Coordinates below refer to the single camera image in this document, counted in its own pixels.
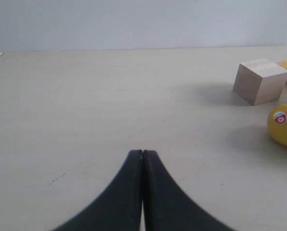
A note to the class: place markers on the yellow lemon with sticker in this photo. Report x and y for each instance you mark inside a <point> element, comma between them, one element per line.
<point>277,124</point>

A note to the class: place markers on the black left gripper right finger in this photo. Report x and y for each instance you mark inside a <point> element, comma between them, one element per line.
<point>166,206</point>

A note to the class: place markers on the light wooden cube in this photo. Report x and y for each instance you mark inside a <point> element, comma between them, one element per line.
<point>260,81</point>

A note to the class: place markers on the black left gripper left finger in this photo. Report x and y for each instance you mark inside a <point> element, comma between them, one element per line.
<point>119,206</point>

